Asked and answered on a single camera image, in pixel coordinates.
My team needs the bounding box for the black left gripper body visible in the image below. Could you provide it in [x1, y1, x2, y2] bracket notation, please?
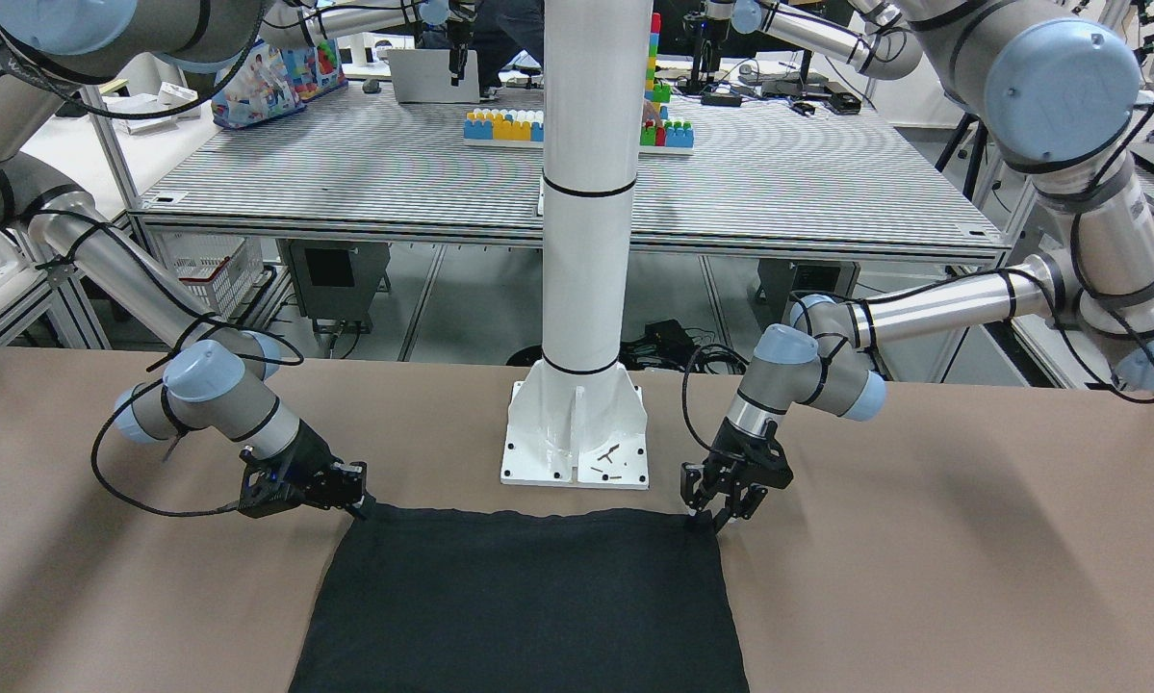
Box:
[680, 420, 795, 500]

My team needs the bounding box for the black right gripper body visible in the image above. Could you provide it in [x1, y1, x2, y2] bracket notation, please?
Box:
[238, 423, 367, 518]

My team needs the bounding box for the black printed t-shirt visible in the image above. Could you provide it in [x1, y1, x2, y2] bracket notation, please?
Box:
[291, 503, 749, 692]

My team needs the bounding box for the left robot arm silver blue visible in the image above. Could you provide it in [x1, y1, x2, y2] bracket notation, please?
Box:
[680, 1, 1154, 532]

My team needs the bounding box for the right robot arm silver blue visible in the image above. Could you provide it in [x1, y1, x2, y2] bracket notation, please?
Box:
[0, 1, 367, 518]

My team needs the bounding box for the striped metal work table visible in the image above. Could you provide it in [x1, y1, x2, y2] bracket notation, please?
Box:
[134, 88, 1011, 265]

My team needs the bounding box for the colourful toy brick set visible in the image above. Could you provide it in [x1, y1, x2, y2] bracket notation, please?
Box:
[465, 1, 653, 164]

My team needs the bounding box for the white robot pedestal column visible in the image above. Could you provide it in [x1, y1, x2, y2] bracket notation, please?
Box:
[500, 0, 651, 490]

